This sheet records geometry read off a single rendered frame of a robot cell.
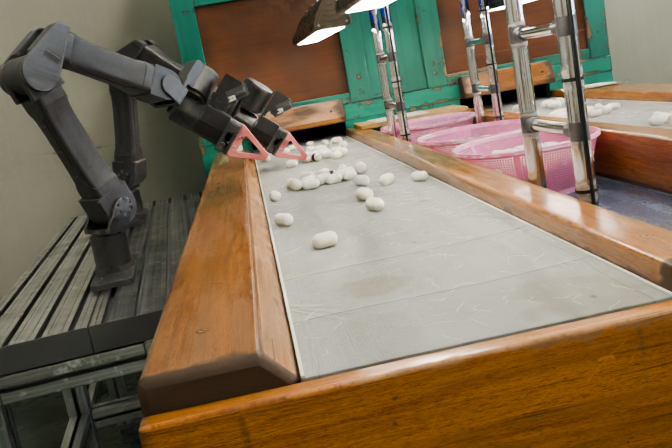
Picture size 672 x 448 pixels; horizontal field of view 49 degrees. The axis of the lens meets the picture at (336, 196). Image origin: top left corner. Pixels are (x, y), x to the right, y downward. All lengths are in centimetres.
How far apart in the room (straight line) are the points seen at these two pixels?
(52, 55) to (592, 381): 98
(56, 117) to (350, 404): 88
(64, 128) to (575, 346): 95
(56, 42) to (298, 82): 118
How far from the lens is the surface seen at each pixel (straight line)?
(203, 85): 149
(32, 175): 323
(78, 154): 133
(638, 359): 62
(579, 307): 63
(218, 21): 236
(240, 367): 57
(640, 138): 133
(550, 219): 85
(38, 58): 129
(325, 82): 237
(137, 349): 112
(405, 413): 57
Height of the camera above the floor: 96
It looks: 10 degrees down
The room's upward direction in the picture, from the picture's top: 10 degrees counter-clockwise
